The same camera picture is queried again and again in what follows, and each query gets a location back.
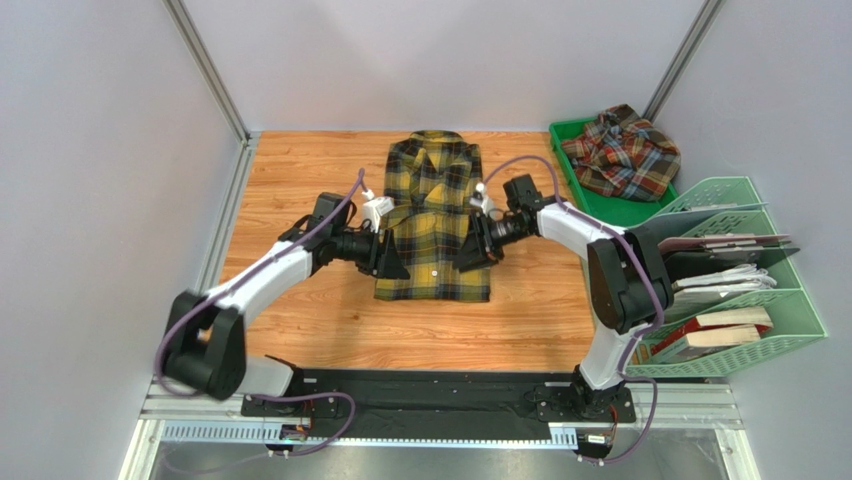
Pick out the green mesh file organizer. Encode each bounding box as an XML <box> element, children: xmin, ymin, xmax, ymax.
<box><xmin>626</xmin><ymin>176</ymin><xmax>827</xmax><ymax>379</ymax></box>

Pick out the white paper stack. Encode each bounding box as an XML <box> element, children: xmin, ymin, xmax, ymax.
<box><xmin>672</xmin><ymin>263</ymin><xmax>778</xmax><ymax>299</ymax></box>

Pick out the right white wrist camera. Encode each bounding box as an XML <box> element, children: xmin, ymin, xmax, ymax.
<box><xmin>469</xmin><ymin>182</ymin><xmax>499</xmax><ymax>219</ymax></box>

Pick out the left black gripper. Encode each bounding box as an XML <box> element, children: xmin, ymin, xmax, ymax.
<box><xmin>332</xmin><ymin>224</ymin><xmax>411</xmax><ymax>281</ymax></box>

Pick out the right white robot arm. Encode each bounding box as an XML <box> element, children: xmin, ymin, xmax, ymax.
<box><xmin>453</xmin><ymin>175</ymin><xmax>673</xmax><ymax>393</ymax></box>

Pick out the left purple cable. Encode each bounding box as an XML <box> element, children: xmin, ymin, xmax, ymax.
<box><xmin>152</xmin><ymin>167</ymin><xmax>367</xmax><ymax>461</ymax></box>

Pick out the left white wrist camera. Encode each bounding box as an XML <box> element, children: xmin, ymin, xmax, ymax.
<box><xmin>362</xmin><ymin>189</ymin><xmax>395</xmax><ymax>232</ymax></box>

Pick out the yellow plaid long sleeve shirt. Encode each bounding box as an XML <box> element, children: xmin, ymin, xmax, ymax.
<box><xmin>374</xmin><ymin>130</ymin><xmax>491</xmax><ymax>303</ymax></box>

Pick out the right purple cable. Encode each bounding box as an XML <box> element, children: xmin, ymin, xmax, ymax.
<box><xmin>480</xmin><ymin>154</ymin><xmax>667</xmax><ymax>466</ymax></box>

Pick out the red book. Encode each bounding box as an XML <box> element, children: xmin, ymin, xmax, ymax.
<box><xmin>649</xmin><ymin>306</ymin><xmax>774</xmax><ymax>365</ymax></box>

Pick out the aluminium frame rail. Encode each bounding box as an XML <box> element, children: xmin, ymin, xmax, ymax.
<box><xmin>120</xmin><ymin>369</ymin><xmax>759</xmax><ymax>479</ymax></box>

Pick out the dark clipboard folder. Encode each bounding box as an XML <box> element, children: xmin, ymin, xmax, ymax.
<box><xmin>658</xmin><ymin>234</ymin><xmax>800</xmax><ymax>281</ymax></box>

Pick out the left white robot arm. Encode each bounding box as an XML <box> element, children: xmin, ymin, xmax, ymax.
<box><xmin>155</xmin><ymin>192</ymin><xmax>409</xmax><ymax>400</ymax></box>

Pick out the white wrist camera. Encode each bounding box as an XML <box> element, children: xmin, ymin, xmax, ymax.
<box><xmin>362</xmin><ymin>189</ymin><xmax>395</xmax><ymax>232</ymax></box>
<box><xmin>469</xmin><ymin>182</ymin><xmax>499</xmax><ymax>219</ymax></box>

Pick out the purple cable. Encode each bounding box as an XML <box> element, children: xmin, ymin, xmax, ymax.
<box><xmin>480</xmin><ymin>154</ymin><xmax>667</xmax><ymax>466</ymax></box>
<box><xmin>152</xmin><ymin>167</ymin><xmax>367</xmax><ymax>461</ymax></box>

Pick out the green plastic bin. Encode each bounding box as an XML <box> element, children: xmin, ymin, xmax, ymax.
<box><xmin>549</xmin><ymin>105</ymin><xmax>681</xmax><ymax>226</ymax></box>

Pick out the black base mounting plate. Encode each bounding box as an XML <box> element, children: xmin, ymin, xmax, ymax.
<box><xmin>241</xmin><ymin>369</ymin><xmax>636</xmax><ymax>441</ymax></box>

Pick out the red plaid shirt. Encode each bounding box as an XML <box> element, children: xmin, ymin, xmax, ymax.
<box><xmin>560</xmin><ymin>104</ymin><xmax>681</xmax><ymax>202</ymax></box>

